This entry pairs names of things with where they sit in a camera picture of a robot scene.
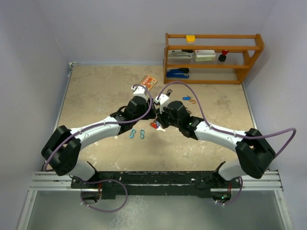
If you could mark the red tag key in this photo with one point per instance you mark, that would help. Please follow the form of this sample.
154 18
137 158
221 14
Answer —
156 125

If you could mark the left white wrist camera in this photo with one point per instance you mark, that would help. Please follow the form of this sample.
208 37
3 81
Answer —
140 91

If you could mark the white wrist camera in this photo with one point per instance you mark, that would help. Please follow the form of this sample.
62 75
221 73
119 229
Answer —
140 91
162 101

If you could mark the orange small notebook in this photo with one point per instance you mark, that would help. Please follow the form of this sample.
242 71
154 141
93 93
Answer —
148 81

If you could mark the yellow lid container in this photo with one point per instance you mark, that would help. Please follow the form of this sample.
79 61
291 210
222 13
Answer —
190 39

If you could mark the teal carabiner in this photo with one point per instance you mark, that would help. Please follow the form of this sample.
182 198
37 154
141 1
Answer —
142 134
132 133

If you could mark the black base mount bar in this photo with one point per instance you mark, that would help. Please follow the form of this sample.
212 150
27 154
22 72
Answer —
202 184

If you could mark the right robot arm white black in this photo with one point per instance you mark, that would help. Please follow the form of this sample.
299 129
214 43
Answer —
254 154

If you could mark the aluminium rail frame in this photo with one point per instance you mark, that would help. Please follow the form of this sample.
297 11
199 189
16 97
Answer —
49 181

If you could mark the blue tag key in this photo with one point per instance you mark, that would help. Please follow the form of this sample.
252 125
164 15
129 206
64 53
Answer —
187 98

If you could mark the wooden shelf rack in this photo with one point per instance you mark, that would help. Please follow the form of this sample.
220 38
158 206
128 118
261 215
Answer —
244 50

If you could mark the blue black stapler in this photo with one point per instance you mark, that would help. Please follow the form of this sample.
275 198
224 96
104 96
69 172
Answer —
182 73

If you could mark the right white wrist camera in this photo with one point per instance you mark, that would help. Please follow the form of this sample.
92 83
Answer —
162 101

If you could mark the grey stapler on shelf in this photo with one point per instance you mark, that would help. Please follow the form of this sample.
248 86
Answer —
180 54

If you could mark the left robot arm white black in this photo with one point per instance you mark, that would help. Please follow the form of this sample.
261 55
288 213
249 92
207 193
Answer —
62 149

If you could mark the red black stamp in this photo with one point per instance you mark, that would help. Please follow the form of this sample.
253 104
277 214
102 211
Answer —
222 56

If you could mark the white red box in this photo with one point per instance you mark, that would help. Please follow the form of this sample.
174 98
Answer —
204 55

